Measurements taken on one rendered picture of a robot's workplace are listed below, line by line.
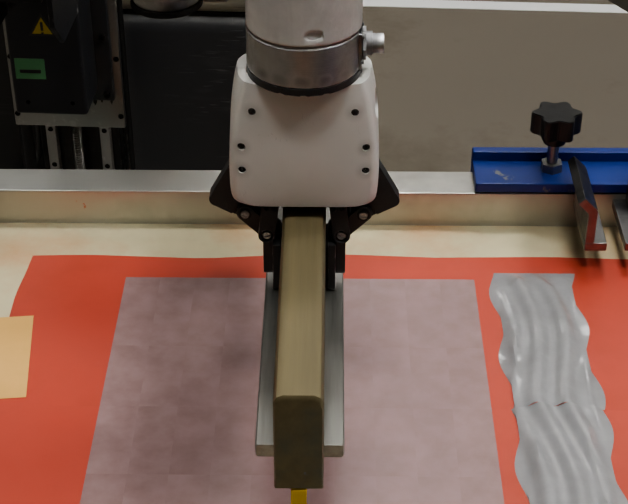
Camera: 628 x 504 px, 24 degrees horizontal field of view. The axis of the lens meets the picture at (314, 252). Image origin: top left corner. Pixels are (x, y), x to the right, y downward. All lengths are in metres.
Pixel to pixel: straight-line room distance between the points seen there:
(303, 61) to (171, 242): 0.42
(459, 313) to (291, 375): 0.38
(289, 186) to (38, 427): 0.28
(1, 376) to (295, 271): 0.32
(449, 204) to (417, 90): 2.27
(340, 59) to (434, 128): 2.49
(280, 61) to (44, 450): 0.36
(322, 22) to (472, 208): 0.45
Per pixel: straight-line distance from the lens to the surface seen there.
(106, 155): 2.17
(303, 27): 0.90
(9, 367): 1.18
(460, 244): 1.30
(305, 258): 0.96
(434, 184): 1.32
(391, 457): 1.08
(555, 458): 1.09
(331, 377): 0.96
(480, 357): 1.17
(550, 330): 1.20
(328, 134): 0.96
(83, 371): 1.17
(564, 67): 3.73
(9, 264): 1.30
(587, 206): 1.25
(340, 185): 0.98
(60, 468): 1.09
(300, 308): 0.92
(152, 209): 1.32
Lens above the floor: 1.68
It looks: 35 degrees down
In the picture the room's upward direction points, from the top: straight up
